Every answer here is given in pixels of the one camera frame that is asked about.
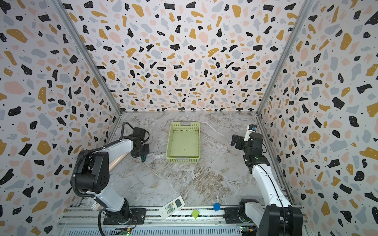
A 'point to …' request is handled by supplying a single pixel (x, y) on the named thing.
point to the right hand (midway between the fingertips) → (241, 136)
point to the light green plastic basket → (183, 144)
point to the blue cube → (216, 207)
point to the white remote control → (169, 208)
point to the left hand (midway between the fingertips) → (146, 151)
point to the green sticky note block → (195, 213)
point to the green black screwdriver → (143, 158)
